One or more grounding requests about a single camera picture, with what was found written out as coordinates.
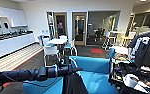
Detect white chair blue seat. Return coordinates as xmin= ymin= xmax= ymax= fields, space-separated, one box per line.
xmin=43 ymin=44 xmax=60 ymax=66
xmin=62 ymin=39 xmax=79 ymax=57
xmin=58 ymin=34 xmax=69 ymax=40
xmin=37 ymin=34 xmax=50 ymax=48

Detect yellow-legged bar stool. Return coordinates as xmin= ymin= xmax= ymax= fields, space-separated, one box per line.
xmin=121 ymin=31 xmax=139 ymax=48

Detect black equipment cart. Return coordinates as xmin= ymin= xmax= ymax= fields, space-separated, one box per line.
xmin=108 ymin=49 xmax=150 ymax=94

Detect white bar stool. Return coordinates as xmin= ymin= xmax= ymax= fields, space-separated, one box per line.
xmin=101 ymin=30 xmax=114 ymax=51

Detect wood-framed glass door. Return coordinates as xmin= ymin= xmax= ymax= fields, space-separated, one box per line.
xmin=71 ymin=11 xmax=89 ymax=47
xmin=53 ymin=12 xmax=69 ymax=39

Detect white rectangular table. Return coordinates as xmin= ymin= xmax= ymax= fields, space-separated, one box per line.
xmin=46 ymin=37 xmax=69 ymax=46

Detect blue sofa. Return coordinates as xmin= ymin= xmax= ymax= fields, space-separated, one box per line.
xmin=21 ymin=55 xmax=122 ymax=94

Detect white low table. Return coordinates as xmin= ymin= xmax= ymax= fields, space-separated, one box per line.
xmin=113 ymin=45 xmax=129 ymax=56

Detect white high table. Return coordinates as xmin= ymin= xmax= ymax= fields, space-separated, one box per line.
xmin=107 ymin=30 xmax=127 ymax=51

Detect white kitchen counter cabinets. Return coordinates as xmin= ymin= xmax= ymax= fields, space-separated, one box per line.
xmin=0 ymin=31 xmax=36 ymax=63

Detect white upper kitchen cabinets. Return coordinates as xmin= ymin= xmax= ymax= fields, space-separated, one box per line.
xmin=0 ymin=5 xmax=29 ymax=28

